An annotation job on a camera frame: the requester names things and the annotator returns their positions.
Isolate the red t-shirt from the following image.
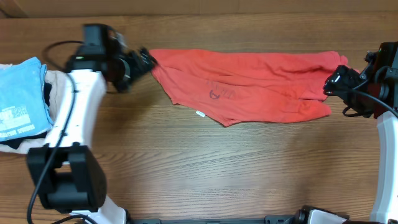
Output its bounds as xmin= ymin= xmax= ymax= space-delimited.
xmin=150 ymin=49 xmax=348 ymax=127

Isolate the light blue folded t-shirt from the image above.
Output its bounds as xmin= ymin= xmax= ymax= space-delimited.
xmin=1 ymin=57 xmax=53 ymax=141

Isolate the beige folded garment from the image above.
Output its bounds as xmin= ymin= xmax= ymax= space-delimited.
xmin=1 ymin=70 xmax=69 ymax=154

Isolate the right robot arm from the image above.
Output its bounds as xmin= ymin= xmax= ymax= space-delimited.
xmin=324 ymin=65 xmax=397 ymax=223

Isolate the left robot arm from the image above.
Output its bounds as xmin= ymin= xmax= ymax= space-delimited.
xmin=26 ymin=45 xmax=157 ymax=223

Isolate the dark navy folded garment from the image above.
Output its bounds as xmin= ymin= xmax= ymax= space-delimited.
xmin=1 ymin=82 xmax=52 ymax=149

